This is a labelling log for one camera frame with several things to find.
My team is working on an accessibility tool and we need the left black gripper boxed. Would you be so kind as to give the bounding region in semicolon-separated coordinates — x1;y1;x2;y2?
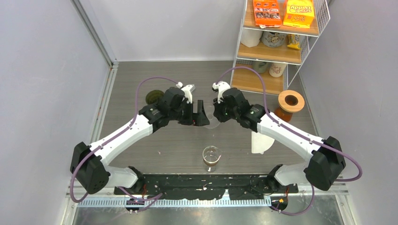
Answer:
169;99;209;126

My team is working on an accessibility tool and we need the clear glass dripper cone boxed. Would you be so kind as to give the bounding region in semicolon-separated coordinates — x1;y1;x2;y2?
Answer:
204;105;220;129

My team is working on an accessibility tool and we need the white paper coffee filter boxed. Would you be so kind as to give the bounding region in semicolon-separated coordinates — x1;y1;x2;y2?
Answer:
251;131;275;154

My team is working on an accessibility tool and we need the wooden ring dripper holder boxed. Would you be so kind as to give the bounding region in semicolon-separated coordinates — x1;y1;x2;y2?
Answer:
278;90;305;113

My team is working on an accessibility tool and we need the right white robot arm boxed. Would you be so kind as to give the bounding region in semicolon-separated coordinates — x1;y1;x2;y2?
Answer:
212;82;346;192

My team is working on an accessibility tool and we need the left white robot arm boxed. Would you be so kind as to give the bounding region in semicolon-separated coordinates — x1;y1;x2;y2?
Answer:
70;84;209;194

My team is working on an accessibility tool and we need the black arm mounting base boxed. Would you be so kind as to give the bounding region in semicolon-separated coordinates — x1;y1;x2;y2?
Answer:
125;174;299;200

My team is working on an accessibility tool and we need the glass beaker with coffee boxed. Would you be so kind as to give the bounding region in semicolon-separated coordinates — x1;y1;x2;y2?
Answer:
202;146;222;173

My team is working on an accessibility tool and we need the dark green glass dripper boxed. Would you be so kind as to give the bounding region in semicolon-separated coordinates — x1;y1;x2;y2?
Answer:
145;90;164;105

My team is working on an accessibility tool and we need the grey green cup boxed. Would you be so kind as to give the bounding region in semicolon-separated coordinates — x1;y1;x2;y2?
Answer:
252;61;268;74

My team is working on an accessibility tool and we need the orange glass carafe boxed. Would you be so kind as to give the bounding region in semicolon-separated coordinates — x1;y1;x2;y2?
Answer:
274;107;293;122

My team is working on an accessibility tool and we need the white printed cup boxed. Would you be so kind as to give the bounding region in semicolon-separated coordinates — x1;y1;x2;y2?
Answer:
269;62;287;77

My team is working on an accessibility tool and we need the grey printed mug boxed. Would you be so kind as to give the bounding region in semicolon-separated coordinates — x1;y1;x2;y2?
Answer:
261;31;287;48

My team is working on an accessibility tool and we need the yellow snack packet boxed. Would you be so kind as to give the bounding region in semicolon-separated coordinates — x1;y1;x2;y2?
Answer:
287;34;301;50

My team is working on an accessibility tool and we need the orange snack box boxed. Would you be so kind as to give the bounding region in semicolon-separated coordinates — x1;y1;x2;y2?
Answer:
253;0;282;28

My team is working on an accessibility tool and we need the yellow scrub daddy box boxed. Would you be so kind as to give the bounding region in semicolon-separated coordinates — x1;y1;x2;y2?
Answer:
283;0;315;29

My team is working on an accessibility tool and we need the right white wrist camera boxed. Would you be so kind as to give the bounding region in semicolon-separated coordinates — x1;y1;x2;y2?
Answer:
212;81;231;104

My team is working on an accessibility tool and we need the white wire wooden shelf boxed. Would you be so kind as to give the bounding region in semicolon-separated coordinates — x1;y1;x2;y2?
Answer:
230;0;330;95

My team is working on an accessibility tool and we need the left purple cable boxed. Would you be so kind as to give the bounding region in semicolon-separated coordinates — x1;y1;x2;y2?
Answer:
69;76;184;204

